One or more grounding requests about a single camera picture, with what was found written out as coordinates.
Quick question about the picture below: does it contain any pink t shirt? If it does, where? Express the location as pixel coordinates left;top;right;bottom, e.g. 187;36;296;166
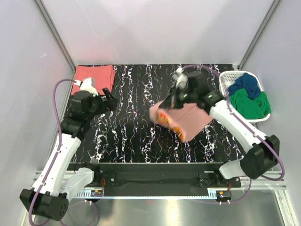
149;101;213;143

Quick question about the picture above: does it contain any white slotted cable duct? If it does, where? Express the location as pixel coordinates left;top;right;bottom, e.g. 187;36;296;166
75;188;217;200

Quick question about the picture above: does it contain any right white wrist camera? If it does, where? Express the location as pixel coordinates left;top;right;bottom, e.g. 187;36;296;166
172;67;188;89

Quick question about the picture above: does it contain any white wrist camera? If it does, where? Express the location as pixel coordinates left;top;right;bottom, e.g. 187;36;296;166
172;67;188;89
79;77;99;96

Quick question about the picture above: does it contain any folded red t shirt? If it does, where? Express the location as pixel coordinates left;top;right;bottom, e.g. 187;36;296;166
74;65;115;95

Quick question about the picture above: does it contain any green t shirt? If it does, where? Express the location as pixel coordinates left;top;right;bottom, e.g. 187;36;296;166
230;89;271;120

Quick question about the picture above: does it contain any white plastic laundry basket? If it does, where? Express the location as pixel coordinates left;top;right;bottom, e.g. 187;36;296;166
219;71;271;123

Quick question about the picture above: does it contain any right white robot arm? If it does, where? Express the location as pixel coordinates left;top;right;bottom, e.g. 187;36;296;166
152;68;285;187

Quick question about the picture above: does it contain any blue t shirt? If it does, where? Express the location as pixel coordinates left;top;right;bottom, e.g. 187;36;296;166
228;73;261;100

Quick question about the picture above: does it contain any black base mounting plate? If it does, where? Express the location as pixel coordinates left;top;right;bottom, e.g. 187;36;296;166
84;163;239;191

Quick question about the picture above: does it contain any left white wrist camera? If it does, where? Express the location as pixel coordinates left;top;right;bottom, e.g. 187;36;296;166
79;77;99;96

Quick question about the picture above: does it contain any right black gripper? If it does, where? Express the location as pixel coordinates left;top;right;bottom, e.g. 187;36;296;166
158;85;197;111

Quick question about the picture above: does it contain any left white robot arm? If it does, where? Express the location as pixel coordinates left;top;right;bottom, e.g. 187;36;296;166
19;88;118;221

